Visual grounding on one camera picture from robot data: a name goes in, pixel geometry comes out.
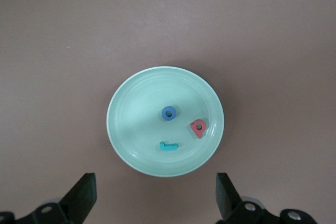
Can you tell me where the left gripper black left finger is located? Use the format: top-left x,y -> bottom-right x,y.
0,173 -> 97,224

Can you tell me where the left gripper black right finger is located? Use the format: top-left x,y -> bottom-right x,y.
216,173 -> 320,224

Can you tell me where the pink foam letter p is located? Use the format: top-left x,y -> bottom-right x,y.
190,119 -> 207,140

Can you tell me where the teal foam letter j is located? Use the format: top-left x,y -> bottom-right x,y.
159,142 -> 179,152

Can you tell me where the blue foam letter o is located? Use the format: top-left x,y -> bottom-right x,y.
161,106 -> 176,122

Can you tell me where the light green plate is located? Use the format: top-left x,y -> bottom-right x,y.
106,66 -> 226,178

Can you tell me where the brown table cover sheet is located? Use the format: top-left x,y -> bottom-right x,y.
0,0 -> 336,224

